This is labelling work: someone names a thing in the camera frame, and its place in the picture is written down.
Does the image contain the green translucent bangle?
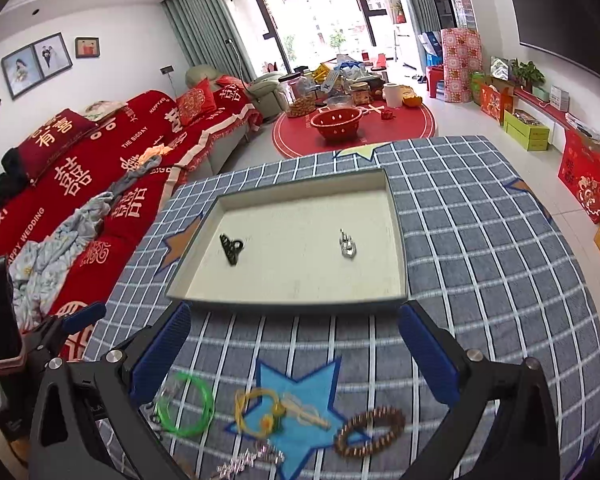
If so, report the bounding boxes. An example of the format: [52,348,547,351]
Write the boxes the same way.
[155,372,215,438]

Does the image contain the brown wooden bead bracelet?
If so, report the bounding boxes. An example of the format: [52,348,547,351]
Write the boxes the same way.
[334,405,406,460]

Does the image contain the grey-green jewelry tray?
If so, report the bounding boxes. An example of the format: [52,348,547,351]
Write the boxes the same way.
[166,168,407,315]

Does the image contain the light blue floral blanket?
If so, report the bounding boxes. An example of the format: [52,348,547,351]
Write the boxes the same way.
[8,154,162,332]

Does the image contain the red wedding sofa cover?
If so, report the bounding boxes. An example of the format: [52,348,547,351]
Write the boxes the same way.
[0,77,264,361]

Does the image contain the black hair clip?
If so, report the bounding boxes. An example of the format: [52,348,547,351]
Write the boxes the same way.
[220,234,245,266]

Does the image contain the red gift box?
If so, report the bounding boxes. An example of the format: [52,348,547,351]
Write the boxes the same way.
[558,129,600,224]

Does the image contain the green gift box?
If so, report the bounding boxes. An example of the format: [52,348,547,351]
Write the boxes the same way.
[503,110,550,152]

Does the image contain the double framed wedding photo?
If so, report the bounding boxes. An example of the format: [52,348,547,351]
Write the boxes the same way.
[1,32,73,100]

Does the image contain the round red rug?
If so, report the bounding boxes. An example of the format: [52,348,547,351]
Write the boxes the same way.
[272,102,437,158]

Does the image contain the small red framed picture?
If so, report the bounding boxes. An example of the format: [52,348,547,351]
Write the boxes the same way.
[74,37,100,58]

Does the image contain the red embroidered cushion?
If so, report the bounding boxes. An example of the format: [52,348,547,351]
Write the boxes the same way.
[176,78,218,126]

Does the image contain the red colander bowl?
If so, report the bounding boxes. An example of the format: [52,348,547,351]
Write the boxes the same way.
[310,107,363,142]

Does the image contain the white cylindrical container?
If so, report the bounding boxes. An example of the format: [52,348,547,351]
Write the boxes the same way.
[382,82,403,108]

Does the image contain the potted green plant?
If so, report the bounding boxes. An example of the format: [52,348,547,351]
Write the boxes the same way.
[510,58,545,93]

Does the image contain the grey-green armchair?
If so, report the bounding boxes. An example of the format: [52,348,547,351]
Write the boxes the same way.
[185,64,288,122]

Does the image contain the red floral wrapped box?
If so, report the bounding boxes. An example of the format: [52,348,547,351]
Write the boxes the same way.
[441,28,482,103]

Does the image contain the green curtain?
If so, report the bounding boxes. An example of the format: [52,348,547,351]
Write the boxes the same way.
[161,0,256,81]

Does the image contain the yellow flower cord bracelet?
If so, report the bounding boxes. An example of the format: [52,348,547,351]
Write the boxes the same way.
[232,387,333,439]

